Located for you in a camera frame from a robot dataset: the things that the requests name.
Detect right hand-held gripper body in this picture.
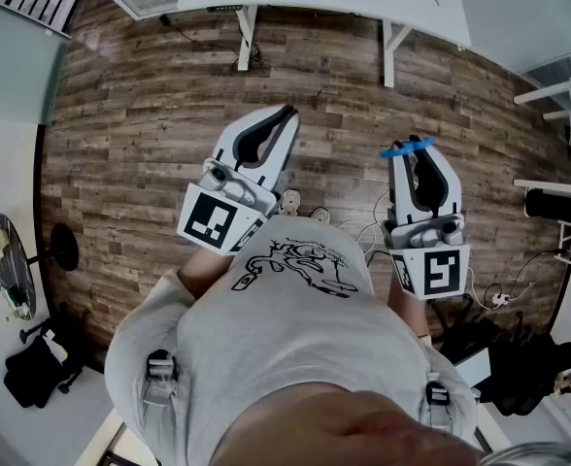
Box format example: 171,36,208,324
381,210,472,302

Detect white table leg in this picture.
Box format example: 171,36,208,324
381,17,413,89
235,5,259,72

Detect person's right forearm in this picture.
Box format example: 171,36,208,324
386,272,433,343

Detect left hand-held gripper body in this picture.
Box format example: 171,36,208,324
176,155,282,257

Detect black bag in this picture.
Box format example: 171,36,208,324
3,316,85,410

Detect person's grey printed t-shirt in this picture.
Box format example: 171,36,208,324
104,215,484,466

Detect black strap buckle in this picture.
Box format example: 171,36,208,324
424,381,451,407
147,349,179,383

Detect person's face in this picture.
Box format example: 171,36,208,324
210,389,486,466

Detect black cylindrical object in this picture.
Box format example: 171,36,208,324
523,187,571,223

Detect person's left shoe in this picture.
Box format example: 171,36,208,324
278,189,301,216

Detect frosted glass door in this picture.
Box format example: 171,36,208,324
0,0,72,126

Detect blue handled scissors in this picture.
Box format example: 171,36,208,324
380,136,436,160

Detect person's left forearm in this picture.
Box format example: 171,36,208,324
177,246,238,305

